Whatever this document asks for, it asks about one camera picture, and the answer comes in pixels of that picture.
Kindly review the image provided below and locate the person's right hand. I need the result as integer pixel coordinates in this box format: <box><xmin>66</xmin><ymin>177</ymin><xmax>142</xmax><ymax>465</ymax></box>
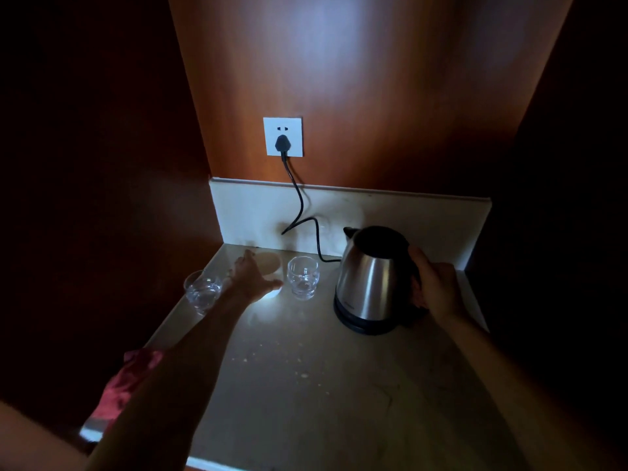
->
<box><xmin>408</xmin><ymin>246</ymin><xmax>468</xmax><ymax>324</ymax></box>

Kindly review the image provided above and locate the red cloth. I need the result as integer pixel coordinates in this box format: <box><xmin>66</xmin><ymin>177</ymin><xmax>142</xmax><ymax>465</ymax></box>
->
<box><xmin>90</xmin><ymin>348</ymin><xmax>165</xmax><ymax>428</ymax></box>

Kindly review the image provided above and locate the black power cord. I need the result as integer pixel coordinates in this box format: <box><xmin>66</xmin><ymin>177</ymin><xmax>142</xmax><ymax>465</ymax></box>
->
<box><xmin>281</xmin><ymin>152</ymin><xmax>342</xmax><ymax>264</ymax></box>

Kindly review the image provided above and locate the black kettle base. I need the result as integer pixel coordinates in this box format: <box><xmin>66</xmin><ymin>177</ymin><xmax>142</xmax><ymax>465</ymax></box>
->
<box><xmin>334</xmin><ymin>295</ymin><xmax>409</xmax><ymax>336</ymax></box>

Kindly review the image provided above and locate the white backsplash panel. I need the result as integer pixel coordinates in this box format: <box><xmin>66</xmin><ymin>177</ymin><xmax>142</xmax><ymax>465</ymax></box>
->
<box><xmin>209</xmin><ymin>177</ymin><xmax>492</xmax><ymax>271</ymax></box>

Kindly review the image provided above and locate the clear drinking glass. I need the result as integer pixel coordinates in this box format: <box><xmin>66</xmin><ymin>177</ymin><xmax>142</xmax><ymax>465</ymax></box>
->
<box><xmin>287</xmin><ymin>256</ymin><xmax>321</xmax><ymax>301</ymax></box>
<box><xmin>183</xmin><ymin>270</ymin><xmax>225</xmax><ymax>317</ymax></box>

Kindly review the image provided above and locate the person's left forearm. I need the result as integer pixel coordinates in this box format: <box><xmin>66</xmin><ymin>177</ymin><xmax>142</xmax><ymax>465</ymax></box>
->
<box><xmin>84</xmin><ymin>291</ymin><xmax>247</xmax><ymax>471</ymax></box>

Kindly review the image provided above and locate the white wall outlet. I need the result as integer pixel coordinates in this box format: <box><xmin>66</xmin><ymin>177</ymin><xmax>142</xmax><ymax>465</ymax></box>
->
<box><xmin>263</xmin><ymin>117</ymin><xmax>304</xmax><ymax>158</ymax></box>

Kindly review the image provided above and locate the stainless steel electric kettle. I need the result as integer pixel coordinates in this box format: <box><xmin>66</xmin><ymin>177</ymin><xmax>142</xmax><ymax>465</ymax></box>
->
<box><xmin>334</xmin><ymin>225</ymin><xmax>428</xmax><ymax>334</ymax></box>

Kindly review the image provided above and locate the person's left hand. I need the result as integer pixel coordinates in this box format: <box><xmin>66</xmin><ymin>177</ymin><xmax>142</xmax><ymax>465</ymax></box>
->
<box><xmin>223</xmin><ymin>249</ymin><xmax>284</xmax><ymax>305</ymax></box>

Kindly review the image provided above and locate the person's right forearm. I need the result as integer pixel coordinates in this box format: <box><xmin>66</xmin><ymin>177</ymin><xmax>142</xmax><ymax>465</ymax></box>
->
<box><xmin>432</xmin><ymin>310</ymin><xmax>628</xmax><ymax>471</ymax></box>

